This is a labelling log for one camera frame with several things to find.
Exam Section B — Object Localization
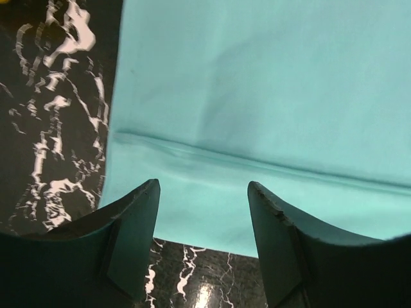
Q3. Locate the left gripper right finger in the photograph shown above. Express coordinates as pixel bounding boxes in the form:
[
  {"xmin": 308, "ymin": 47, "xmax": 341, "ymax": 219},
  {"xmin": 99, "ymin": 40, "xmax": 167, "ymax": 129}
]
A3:
[{"xmin": 248, "ymin": 182, "xmax": 410, "ymax": 307}]

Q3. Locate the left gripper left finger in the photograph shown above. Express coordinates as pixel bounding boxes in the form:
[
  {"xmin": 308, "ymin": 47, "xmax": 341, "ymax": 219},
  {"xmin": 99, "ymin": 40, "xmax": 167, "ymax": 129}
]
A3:
[{"xmin": 1, "ymin": 179, "xmax": 160, "ymax": 308}]

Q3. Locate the teal t-shirt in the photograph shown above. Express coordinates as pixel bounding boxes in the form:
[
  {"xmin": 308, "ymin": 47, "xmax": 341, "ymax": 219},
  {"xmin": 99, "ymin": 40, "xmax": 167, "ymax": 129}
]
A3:
[{"xmin": 100, "ymin": 1, "xmax": 410, "ymax": 257}]

